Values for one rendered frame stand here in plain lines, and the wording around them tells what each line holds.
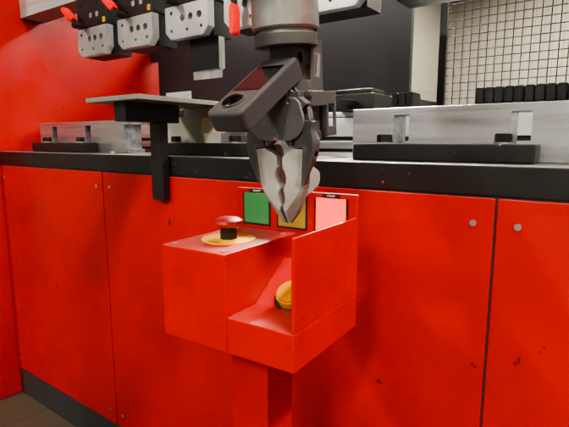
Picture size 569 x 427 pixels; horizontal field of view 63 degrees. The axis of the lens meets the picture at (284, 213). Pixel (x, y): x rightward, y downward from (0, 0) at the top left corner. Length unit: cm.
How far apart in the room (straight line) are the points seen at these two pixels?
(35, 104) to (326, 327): 153
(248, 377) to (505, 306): 38
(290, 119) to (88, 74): 157
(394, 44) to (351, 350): 95
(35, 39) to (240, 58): 72
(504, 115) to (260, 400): 58
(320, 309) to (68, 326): 117
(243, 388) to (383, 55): 112
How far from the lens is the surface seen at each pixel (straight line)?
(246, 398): 66
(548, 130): 83
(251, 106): 46
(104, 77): 206
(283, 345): 52
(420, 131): 88
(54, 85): 195
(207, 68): 121
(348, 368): 90
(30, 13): 188
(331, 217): 62
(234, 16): 108
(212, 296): 56
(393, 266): 79
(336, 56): 159
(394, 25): 151
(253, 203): 69
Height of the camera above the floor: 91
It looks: 9 degrees down
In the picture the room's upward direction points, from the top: straight up
